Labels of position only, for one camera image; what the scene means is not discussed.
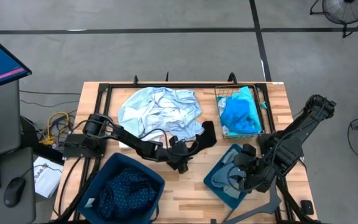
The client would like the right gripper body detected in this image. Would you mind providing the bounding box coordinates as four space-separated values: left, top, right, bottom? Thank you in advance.
244 161 272 193

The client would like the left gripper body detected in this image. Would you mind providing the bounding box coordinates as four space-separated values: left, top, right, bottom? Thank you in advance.
165 143 196 167

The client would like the gray knit cloth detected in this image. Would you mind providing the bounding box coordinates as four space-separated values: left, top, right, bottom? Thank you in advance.
221 148 239 166

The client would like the slate blue cloth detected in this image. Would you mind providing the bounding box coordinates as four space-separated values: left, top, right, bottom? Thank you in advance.
211 162 246 200

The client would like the black cloth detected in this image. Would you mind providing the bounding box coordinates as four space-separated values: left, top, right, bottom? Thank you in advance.
193 120 218 149

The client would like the bright blue fleece cloth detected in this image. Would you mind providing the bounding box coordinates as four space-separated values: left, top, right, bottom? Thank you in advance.
220 98 263 135

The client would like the light blue shirt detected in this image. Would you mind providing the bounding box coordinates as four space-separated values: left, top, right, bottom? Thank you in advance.
117 86 205 142

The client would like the white cloth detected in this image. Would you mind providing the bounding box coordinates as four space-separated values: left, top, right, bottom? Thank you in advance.
118 140 163 151

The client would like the teal cloth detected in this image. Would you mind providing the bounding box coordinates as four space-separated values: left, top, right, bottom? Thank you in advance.
216 86 269 140

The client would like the navy dotted cloth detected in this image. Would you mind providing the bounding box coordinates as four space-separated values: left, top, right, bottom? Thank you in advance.
97 167 158 220

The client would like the teal plastic bin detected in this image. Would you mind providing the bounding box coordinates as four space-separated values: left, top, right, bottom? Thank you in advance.
203 142 252 210

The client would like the small black puck device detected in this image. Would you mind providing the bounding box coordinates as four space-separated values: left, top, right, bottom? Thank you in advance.
300 199 315 216

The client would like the navy white striped fabric bin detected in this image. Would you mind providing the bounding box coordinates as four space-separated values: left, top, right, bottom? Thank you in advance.
78 151 167 224

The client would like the white printed paper bag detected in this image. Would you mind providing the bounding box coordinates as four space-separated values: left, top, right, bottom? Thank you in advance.
32 156 65 199

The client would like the grey side desk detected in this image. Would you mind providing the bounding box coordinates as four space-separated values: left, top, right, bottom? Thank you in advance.
0 80 37 224

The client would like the black computer mouse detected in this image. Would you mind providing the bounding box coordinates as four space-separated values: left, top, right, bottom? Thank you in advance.
3 176 27 208

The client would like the black floor fan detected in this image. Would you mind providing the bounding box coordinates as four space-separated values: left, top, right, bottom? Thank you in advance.
309 0 358 39

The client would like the grey flat camera bracket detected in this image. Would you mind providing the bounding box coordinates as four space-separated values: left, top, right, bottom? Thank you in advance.
221 185 283 224

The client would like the black metal rig frame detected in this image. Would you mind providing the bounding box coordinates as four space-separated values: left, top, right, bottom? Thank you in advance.
50 72 319 224

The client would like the gold wire basket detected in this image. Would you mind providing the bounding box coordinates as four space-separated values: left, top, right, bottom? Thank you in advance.
214 83 266 140

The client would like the yellow cable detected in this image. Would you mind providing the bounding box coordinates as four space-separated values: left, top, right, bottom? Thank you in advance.
39 111 71 146

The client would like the black floor cable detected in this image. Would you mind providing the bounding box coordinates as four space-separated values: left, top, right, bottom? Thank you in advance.
19 89 82 108

